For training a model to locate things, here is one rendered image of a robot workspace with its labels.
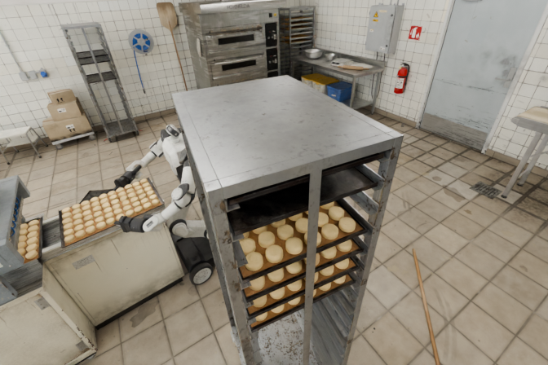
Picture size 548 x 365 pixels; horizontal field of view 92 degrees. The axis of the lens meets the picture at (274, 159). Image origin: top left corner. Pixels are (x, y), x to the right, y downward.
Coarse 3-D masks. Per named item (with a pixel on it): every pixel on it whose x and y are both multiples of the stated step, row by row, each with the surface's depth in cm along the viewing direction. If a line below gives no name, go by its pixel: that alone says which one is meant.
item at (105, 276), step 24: (96, 240) 169; (120, 240) 179; (144, 240) 190; (168, 240) 203; (48, 264) 158; (72, 264) 166; (96, 264) 176; (120, 264) 186; (144, 264) 199; (168, 264) 213; (72, 288) 173; (96, 288) 183; (120, 288) 195; (144, 288) 209; (168, 288) 228; (96, 312) 191; (120, 312) 208
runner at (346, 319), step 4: (332, 296) 120; (332, 300) 119; (336, 300) 118; (332, 304) 117; (336, 304) 117; (340, 304) 115; (336, 308) 115; (340, 308) 115; (340, 312) 114; (344, 312) 113; (340, 316) 113; (344, 316) 112; (348, 316) 110; (344, 320) 111; (348, 320) 111; (352, 320) 109; (348, 324) 110
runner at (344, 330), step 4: (324, 300) 128; (328, 300) 127; (324, 304) 126; (328, 304) 126; (328, 308) 124; (332, 308) 124; (332, 312) 123; (336, 312) 121; (332, 316) 121; (336, 316) 121; (336, 320) 120; (340, 320) 119; (336, 324) 118; (340, 324) 118; (344, 324) 116; (340, 328) 117; (344, 328) 117; (348, 328) 114; (344, 332) 115; (348, 332) 115; (344, 336) 114
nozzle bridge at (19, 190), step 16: (16, 176) 172; (0, 192) 158; (16, 192) 160; (0, 208) 146; (16, 208) 165; (0, 224) 135; (16, 224) 153; (0, 240) 126; (16, 240) 144; (0, 256) 125; (16, 256) 129; (0, 272) 128; (0, 288) 130; (0, 304) 133
